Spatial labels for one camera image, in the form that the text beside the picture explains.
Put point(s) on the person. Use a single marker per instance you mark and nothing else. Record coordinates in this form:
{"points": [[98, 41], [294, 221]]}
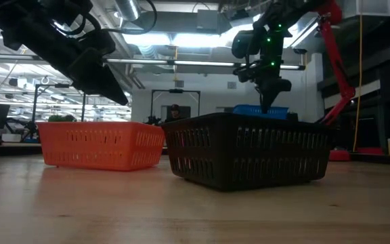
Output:
{"points": [[174, 113]]}

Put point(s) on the large orange plastic basket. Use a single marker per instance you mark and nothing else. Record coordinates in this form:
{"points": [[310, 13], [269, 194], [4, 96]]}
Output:
{"points": [[90, 145]]}

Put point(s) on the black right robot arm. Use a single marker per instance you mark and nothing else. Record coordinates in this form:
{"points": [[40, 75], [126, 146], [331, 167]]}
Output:
{"points": [[293, 10]]}

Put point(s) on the green potted plant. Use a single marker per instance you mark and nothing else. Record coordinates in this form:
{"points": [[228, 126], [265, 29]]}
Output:
{"points": [[61, 118]]}

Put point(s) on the blue plastic basket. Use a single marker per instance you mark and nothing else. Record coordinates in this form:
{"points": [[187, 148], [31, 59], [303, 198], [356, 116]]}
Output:
{"points": [[249, 110]]}

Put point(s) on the silver ventilation duct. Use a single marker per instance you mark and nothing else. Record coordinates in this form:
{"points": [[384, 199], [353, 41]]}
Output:
{"points": [[127, 8]]}

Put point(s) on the long ceiling light fixture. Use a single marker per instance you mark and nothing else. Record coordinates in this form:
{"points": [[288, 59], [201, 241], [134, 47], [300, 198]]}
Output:
{"points": [[181, 63]]}

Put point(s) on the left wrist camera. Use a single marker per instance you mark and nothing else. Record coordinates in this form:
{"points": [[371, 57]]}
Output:
{"points": [[68, 13]]}

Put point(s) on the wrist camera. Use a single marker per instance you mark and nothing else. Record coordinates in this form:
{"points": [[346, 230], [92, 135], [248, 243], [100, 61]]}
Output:
{"points": [[68, 13], [244, 44]]}

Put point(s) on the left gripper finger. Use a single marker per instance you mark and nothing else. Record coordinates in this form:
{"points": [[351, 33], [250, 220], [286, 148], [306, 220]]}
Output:
{"points": [[103, 81]]}

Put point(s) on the large black plastic basket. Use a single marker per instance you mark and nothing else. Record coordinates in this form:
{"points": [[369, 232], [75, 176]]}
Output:
{"points": [[249, 152]]}

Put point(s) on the black frame stand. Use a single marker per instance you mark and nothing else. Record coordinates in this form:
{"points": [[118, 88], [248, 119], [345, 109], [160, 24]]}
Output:
{"points": [[34, 115], [175, 91]]}

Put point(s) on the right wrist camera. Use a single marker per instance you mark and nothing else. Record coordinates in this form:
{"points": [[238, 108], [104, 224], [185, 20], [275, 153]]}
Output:
{"points": [[244, 44]]}

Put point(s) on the red flat tray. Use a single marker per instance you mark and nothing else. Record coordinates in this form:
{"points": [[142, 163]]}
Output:
{"points": [[369, 151]]}

